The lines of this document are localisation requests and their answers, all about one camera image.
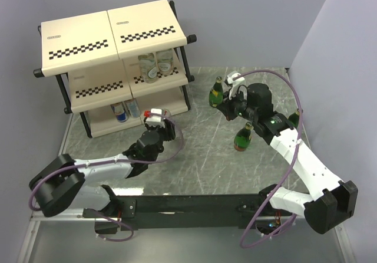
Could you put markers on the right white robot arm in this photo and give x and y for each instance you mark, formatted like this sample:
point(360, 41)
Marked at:
point(329, 200)

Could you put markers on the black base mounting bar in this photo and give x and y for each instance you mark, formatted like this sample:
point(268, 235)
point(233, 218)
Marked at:
point(187, 211)

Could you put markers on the blue energy drink can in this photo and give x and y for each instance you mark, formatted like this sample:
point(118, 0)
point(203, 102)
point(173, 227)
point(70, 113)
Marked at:
point(166, 113)

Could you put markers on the silver energy drink can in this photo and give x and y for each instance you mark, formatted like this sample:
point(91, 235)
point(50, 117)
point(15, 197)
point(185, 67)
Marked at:
point(119, 112)
point(132, 107)

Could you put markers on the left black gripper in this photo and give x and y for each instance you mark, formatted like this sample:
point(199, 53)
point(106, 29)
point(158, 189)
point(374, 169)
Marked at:
point(168, 130)

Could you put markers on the green glass bottle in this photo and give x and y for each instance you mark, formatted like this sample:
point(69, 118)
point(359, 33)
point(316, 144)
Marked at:
point(294, 118)
point(216, 93)
point(243, 137)

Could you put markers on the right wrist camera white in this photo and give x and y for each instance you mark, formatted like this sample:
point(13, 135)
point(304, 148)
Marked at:
point(234, 80)

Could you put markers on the green glass bottle back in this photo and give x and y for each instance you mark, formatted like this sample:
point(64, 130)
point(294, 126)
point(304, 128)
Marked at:
point(216, 93)

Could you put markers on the beige three-tier shelf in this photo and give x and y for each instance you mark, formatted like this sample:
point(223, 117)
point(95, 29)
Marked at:
point(94, 58)

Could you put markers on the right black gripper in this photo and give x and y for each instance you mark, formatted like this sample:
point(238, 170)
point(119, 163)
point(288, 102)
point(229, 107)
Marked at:
point(223, 107)

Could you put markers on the green glass bottle middle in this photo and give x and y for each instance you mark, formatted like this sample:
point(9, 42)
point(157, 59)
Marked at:
point(243, 137)

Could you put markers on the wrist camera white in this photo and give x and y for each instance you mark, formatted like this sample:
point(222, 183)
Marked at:
point(234, 80)
point(154, 117)

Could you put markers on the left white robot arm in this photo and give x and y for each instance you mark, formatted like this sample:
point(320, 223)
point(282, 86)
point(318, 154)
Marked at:
point(68, 183)

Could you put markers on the green glass bottle right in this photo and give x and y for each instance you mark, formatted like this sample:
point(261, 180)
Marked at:
point(294, 118)

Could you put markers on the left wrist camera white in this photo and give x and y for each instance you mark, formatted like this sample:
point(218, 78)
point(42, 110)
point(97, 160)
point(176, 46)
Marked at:
point(154, 117)

